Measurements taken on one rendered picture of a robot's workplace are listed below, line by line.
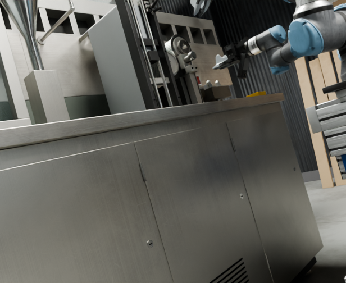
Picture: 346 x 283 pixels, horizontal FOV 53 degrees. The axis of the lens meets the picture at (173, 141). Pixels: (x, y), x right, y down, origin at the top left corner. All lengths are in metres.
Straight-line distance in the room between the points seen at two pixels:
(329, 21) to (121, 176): 0.76
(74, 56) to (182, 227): 1.03
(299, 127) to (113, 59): 3.18
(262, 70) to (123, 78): 3.20
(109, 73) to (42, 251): 0.99
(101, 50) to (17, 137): 0.93
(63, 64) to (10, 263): 1.10
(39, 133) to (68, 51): 0.96
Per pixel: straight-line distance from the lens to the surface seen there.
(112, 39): 1.62
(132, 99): 1.53
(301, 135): 4.44
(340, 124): 1.24
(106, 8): 2.06
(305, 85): 4.04
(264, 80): 4.58
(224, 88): 1.89
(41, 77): 1.33
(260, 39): 1.57
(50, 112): 1.30
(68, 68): 1.73
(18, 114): 0.93
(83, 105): 1.71
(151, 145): 1.08
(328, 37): 1.17
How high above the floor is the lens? 0.74
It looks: 3 degrees up
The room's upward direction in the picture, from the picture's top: 16 degrees counter-clockwise
